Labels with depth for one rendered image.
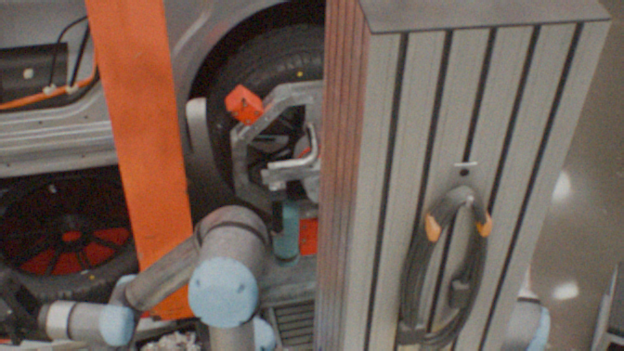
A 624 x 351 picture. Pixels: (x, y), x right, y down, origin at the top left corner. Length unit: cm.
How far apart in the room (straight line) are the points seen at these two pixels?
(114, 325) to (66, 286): 110
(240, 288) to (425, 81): 59
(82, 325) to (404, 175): 83
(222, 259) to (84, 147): 134
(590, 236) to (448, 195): 271
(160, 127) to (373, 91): 112
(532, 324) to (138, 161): 103
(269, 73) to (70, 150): 74
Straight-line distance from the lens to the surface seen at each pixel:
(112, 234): 299
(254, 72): 225
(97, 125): 247
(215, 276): 121
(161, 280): 150
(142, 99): 176
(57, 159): 255
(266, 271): 284
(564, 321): 317
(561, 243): 346
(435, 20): 73
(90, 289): 252
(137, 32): 166
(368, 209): 85
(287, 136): 240
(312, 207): 252
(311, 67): 223
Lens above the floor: 238
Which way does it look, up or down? 42 degrees down
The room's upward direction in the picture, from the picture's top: 2 degrees clockwise
